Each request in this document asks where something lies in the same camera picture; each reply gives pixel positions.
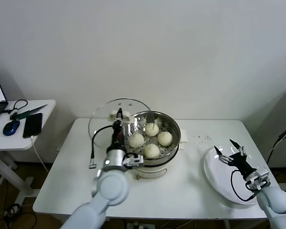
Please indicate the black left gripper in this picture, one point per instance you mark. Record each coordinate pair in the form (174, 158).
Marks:
(117, 136)

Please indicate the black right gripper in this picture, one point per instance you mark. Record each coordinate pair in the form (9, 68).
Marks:
(242, 163)

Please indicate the white steamed baozi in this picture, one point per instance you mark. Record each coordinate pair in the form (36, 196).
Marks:
(165, 138)
(152, 130)
(151, 151)
(136, 140)

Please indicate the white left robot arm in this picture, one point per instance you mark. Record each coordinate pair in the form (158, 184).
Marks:
(112, 188)

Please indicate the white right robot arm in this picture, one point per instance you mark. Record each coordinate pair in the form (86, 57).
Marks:
(274, 198)

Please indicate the stainless steel steamer basket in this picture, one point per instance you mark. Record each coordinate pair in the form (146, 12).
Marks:
(175, 133)

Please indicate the white oval plate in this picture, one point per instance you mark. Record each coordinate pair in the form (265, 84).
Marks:
(214, 171)

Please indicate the white electric cooker pot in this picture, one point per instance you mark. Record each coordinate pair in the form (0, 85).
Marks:
(155, 170)

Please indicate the black smartphone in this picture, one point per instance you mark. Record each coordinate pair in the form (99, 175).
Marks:
(33, 124)

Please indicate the green black knife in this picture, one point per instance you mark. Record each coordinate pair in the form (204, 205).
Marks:
(28, 112)

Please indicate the blue computer mouse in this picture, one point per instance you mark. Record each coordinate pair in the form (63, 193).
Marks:
(11, 127)

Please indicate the white side table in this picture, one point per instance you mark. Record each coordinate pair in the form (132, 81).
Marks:
(12, 142)

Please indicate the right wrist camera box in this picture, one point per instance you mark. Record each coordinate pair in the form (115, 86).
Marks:
(259, 180)

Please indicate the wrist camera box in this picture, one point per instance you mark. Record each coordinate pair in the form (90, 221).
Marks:
(134, 160)
(259, 180)

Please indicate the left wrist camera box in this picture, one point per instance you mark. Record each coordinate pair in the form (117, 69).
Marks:
(134, 160)

